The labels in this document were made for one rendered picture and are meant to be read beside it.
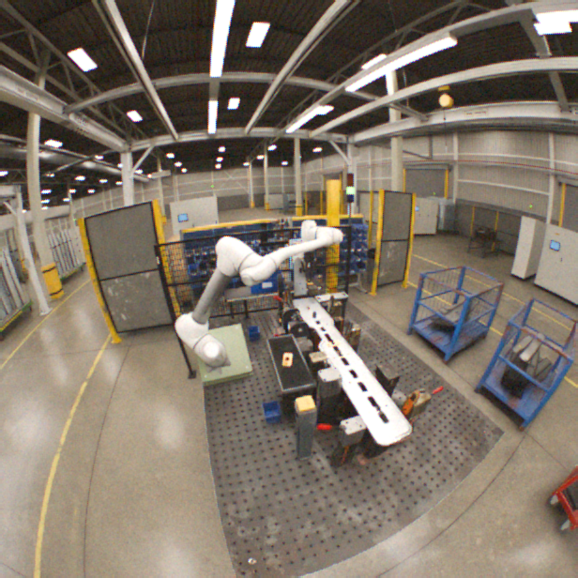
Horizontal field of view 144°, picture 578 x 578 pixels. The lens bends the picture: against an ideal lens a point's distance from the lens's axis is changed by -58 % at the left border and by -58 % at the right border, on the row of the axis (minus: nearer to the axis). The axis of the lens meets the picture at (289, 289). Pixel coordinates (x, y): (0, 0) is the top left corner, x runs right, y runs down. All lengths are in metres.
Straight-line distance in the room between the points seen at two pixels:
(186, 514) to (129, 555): 0.63
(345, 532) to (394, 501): 0.26
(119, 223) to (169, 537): 3.36
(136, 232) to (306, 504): 3.25
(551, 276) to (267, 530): 8.48
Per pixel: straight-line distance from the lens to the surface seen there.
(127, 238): 3.35
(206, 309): 1.33
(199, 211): 7.93
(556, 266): 8.46
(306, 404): 0.87
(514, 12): 2.13
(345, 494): 1.21
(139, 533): 2.18
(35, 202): 8.33
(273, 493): 1.20
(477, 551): 2.26
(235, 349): 1.63
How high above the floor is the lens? 1.86
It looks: 24 degrees down
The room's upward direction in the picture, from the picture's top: 2 degrees counter-clockwise
